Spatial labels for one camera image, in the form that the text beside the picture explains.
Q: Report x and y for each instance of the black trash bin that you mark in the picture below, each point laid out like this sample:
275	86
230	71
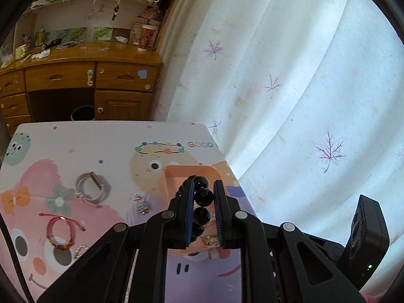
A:
82	113

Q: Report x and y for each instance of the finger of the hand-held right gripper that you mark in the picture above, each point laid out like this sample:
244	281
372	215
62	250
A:
326	247

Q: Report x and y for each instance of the small gold charm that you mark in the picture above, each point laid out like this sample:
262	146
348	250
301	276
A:
143	209

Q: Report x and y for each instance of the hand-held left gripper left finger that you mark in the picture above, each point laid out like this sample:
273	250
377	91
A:
188	217

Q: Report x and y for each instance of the white leaf print curtain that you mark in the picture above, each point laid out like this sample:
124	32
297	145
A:
284	85

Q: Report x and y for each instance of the gold jewelry pile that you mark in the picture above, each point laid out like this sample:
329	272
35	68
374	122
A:
206	238

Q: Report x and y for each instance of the cartoon printed table mat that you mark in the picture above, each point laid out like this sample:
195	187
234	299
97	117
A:
94	151

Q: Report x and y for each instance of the pink plastic tray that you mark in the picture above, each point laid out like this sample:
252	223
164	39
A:
172	180

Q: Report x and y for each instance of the patterned paper bag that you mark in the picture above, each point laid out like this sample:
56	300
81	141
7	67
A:
135	33

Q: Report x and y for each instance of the red paper cup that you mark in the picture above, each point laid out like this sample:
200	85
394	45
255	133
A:
147	38

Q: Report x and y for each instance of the white small bottle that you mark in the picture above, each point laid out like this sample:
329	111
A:
121	39

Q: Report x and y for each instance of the hanging keys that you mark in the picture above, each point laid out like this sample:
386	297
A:
115	12

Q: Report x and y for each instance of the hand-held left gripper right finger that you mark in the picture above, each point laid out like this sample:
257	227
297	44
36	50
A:
220	217

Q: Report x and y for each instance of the wooden desk with drawers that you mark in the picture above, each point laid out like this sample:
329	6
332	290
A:
63	75

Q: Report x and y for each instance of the green drawer lock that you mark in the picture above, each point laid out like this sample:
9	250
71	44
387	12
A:
90	78

